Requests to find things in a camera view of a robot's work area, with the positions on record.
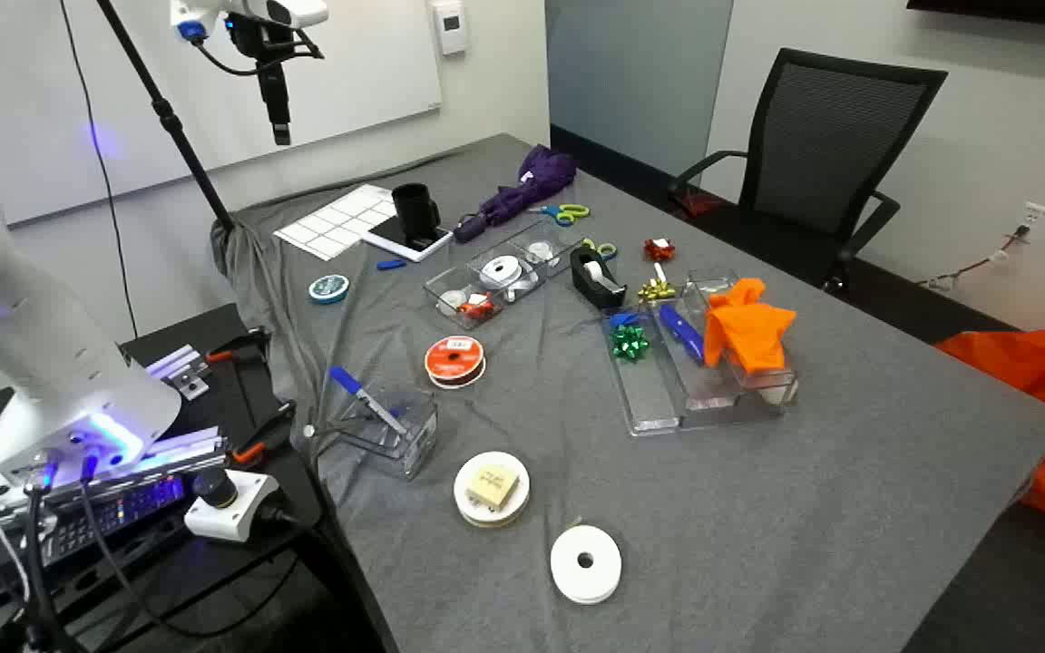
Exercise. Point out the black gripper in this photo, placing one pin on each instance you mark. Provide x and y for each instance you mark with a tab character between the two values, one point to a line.
269	55

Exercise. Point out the red ribbon bow with silver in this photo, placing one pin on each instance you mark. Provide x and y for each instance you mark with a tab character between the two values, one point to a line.
476	308

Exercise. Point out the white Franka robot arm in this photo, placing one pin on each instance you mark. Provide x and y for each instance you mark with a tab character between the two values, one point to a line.
15	315

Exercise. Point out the white ribbon spool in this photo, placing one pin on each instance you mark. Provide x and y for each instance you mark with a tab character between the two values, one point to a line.
503	275

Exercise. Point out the small silver ribbon spool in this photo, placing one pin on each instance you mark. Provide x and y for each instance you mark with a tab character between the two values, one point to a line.
539	253

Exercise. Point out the clear container with spools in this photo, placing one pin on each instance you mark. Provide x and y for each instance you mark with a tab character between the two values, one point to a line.
552	269

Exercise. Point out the blue ribbon bow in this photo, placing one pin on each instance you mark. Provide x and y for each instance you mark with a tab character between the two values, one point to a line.
625	322

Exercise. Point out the plain red ribbon bow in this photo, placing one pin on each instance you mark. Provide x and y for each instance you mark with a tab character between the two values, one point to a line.
663	247

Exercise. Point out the gold ribbon bow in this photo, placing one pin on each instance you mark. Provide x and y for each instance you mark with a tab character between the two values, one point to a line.
656	292

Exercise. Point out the green ribbon bow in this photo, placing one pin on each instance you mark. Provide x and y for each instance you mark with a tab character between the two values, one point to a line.
634	345

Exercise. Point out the black tripod pole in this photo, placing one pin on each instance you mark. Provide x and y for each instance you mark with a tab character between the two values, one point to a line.
164	113

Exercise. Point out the white label sheet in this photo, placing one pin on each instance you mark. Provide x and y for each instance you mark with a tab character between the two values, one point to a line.
336	224

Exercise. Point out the flat white box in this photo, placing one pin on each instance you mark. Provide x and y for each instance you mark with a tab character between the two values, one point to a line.
378	236

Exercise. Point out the blue round lid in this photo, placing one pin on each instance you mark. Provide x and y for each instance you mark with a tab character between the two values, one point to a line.
327	288

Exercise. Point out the blue marker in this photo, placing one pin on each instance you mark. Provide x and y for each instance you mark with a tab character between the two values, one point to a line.
395	263
680	331

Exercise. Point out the purple cloth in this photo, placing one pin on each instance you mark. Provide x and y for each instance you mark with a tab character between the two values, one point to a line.
523	188

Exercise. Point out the blue pen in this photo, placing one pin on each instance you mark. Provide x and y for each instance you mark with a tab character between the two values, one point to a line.
363	395

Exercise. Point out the small clear plastic box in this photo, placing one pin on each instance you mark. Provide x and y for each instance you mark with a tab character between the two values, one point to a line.
402	439

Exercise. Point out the green and yellow scissors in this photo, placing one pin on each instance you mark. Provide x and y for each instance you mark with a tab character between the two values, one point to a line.
601	247

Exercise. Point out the black tape dispenser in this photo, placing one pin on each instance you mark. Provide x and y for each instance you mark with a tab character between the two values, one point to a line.
597	285

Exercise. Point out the white box with black knob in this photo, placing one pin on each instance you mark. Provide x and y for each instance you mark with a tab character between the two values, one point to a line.
226	511

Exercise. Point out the bowl with yellow food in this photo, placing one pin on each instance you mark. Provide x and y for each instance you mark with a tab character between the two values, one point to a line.
490	489

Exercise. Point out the narrow clear plastic tray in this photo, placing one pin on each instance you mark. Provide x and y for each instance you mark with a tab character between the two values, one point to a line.
653	407

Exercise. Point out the wide clear plastic tray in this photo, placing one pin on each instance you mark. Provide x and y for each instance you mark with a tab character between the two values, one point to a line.
715	389

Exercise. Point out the orange star-shaped toy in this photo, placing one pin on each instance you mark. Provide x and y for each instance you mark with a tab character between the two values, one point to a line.
750	329

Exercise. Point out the white tape roll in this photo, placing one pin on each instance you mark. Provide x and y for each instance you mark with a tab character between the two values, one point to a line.
570	575

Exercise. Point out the black mesh office chair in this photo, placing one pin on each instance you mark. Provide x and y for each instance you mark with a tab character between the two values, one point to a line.
824	148

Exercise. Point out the grey table cloth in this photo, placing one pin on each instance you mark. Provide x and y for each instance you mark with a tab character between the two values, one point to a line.
691	511

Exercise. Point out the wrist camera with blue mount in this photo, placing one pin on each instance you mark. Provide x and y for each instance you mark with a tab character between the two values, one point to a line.
194	25

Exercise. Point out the white wall device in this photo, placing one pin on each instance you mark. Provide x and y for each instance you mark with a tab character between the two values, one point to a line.
453	25

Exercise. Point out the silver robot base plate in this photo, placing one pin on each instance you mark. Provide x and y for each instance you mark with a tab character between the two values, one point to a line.
124	467

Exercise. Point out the black wall television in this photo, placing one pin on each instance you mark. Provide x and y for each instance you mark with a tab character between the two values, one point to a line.
1006	10

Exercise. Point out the white wall outlet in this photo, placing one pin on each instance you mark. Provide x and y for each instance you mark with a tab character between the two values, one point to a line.
1035	218

